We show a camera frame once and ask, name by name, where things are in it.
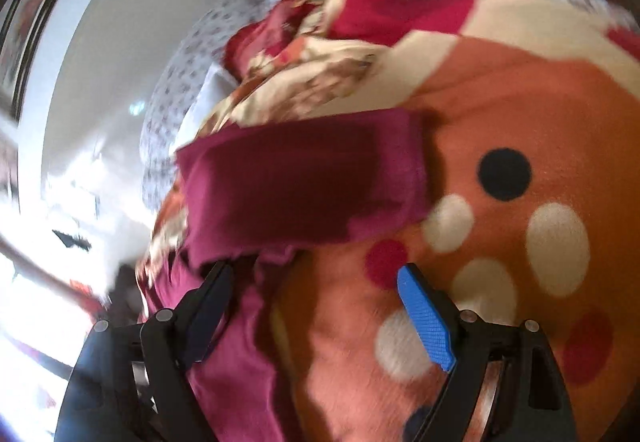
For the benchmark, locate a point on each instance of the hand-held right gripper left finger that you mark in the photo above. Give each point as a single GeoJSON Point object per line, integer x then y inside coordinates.
{"type": "Point", "coordinates": [205, 317]}

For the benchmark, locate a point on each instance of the dark framed wall picture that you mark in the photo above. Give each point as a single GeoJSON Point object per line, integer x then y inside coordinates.
{"type": "Point", "coordinates": [35, 7]}

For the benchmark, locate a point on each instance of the red floral quilt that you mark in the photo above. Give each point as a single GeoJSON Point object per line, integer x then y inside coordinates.
{"type": "Point", "coordinates": [300, 37]}

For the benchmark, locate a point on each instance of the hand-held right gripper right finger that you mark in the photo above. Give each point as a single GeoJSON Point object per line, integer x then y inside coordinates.
{"type": "Point", "coordinates": [425, 317]}

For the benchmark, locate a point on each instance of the maroon small garment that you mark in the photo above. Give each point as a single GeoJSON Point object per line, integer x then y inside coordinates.
{"type": "Point", "coordinates": [300, 187]}

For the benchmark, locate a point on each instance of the orange polka dot blanket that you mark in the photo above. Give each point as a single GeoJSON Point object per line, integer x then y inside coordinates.
{"type": "Point", "coordinates": [450, 222]}

